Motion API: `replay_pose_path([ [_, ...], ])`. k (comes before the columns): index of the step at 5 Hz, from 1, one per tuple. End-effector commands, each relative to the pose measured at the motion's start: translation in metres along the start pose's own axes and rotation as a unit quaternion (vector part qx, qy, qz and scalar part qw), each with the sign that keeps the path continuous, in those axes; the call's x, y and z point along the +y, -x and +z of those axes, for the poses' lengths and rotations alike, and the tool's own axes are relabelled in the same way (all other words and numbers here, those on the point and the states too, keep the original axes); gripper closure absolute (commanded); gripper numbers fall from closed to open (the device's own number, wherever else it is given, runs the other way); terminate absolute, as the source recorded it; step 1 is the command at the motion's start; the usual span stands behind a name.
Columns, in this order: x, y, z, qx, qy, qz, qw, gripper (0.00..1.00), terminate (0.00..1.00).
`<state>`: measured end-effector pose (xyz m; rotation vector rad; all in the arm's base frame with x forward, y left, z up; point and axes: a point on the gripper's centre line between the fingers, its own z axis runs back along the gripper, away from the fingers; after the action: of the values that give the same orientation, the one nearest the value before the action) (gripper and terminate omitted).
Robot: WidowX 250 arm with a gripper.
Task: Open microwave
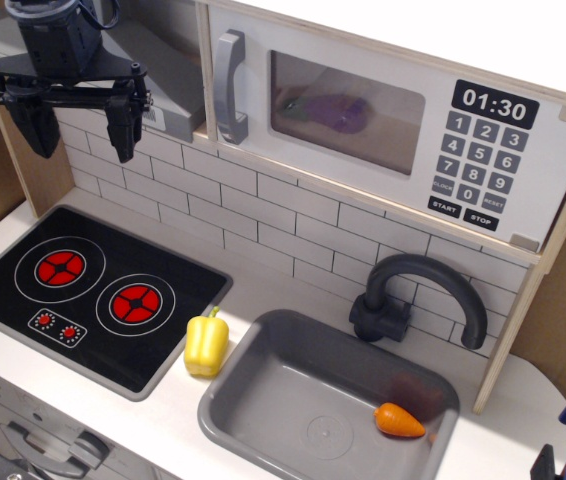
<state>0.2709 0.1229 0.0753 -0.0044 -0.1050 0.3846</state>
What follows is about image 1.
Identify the dark grey toy faucet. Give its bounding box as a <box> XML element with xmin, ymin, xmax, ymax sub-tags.
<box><xmin>348</xmin><ymin>253</ymin><xmax>489</xmax><ymax>350</ymax></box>

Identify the yellow toy bell pepper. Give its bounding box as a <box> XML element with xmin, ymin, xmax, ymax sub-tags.
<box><xmin>184</xmin><ymin>306</ymin><xmax>229</xmax><ymax>378</ymax></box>

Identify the orange toy carrot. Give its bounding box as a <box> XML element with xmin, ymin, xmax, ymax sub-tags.
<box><xmin>374</xmin><ymin>402</ymin><xmax>426</xmax><ymax>438</ymax></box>

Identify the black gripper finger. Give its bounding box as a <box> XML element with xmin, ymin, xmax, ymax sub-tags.
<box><xmin>7</xmin><ymin>101</ymin><xmax>60</xmax><ymax>159</ymax></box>
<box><xmin>104</xmin><ymin>96</ymin><xmax>142</xmax><ymax>163</ymax></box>

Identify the grey range hood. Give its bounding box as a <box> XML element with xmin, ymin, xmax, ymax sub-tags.
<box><xmin>0</xmin><ymin>1</ymin><xmax>205</xmax><ymax>143</ymax></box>

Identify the black toy stovetop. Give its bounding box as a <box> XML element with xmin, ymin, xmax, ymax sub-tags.
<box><xmin>0</xmin><ymin>207</ymin><xmax>232</xmax><ymax>401</ymax></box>

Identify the purple toy eggplant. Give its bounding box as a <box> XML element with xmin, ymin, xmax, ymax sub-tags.
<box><xmin>277</xmin><ymin>94</ymin><xmax>369</xmax><ymax>134</ymax></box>

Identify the wooden microwave cabinet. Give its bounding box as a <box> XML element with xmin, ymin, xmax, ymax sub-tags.
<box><xmin>196</xmin><ymin>1</ymin><xmax>566</xmax><ymax>412</ymax></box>

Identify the white toy microwave door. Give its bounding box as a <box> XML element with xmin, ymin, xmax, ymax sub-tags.
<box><xmin>209</xmin><ymin>7</ymin><xmax>566</xmax><ymax>252</ymax></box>

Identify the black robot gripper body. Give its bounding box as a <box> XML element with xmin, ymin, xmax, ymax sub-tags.
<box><xmin>0</xmin><ymin>1</ymin><xmax>151</xmax><ymax>111</ymax></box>

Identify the grey microwave door handle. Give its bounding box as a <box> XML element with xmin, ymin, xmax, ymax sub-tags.
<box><xmin>213</xmin><ymin>29</ymin><xmax>248</xmax><ymax>145</ymax></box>

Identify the grey oven door handle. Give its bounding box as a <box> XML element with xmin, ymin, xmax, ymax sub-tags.
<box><xmin>0</xmin><ymin>421</ymin><xmax>112</xmax><ymax>479</ymax></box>

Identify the grey toy sink basin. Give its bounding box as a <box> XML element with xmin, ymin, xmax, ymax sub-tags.
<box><xmin>198</xmin><ymin>310</ymin><xmax>459</xmax><ymax>479</ymax></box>

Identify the black clamp piece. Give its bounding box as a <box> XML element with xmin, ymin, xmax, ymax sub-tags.
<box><xmin>530</xmin><ymin>444</ymin><xmax>556</xmax><ymax>480</ymax></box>

